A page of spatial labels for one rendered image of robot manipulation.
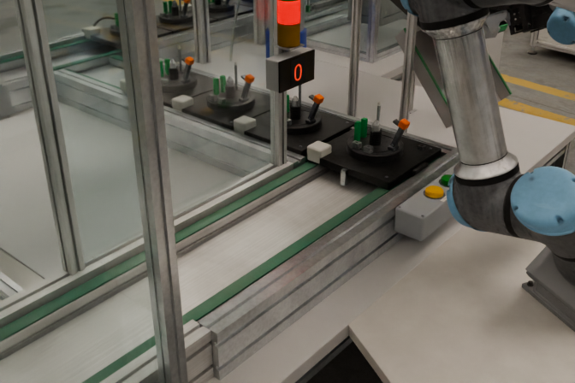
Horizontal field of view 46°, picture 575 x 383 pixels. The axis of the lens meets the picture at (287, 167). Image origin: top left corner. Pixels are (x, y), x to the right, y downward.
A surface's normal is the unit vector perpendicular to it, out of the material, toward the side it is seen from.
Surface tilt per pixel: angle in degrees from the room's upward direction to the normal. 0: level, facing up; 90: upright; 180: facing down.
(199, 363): 90
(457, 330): 0
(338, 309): 0
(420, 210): 0
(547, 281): 45
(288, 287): 90
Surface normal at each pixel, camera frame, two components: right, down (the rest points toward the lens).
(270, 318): 0.76, 0.29
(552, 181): -0.57, -0.49
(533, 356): 0.00, -0.89
